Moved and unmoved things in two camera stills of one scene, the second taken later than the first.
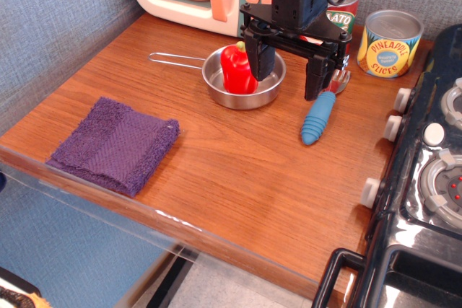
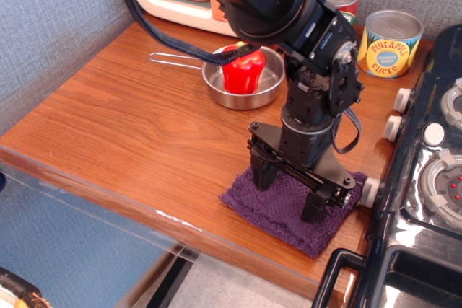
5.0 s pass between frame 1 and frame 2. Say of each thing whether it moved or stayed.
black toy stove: stayed
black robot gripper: moved
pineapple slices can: stayed
